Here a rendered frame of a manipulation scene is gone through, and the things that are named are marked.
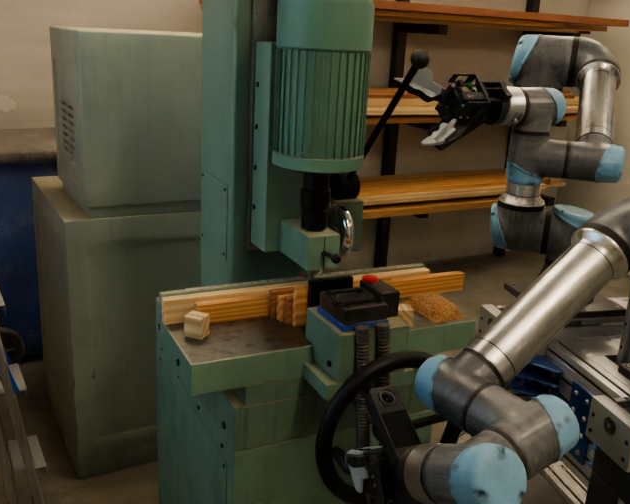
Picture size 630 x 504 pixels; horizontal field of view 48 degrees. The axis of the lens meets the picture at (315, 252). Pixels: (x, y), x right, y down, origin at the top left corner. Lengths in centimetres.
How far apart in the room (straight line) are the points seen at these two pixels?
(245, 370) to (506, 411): 52
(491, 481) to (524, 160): 81
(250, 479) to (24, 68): 257
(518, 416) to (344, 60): 69
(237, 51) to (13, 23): 217
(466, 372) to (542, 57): 100
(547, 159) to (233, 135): 63
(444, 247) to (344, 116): 359
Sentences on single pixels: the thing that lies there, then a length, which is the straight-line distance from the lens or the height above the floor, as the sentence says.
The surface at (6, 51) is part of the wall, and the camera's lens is 356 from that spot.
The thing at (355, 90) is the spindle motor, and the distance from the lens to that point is 131.
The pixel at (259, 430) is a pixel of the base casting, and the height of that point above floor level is 75.
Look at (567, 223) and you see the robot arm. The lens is 187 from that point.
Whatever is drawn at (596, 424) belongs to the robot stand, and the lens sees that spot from 157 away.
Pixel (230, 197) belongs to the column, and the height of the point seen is 110.
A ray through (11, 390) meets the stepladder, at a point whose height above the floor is 53.
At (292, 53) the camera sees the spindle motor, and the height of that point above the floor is 141.
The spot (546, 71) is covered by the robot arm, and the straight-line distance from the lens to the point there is 181.
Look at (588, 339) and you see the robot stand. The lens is 197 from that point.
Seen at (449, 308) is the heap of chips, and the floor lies 92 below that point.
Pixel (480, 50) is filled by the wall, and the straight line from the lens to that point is 472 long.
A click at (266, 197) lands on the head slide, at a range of 145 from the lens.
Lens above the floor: 145
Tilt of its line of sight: 17 degrees down
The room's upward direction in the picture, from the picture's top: 3 degrees clockwise
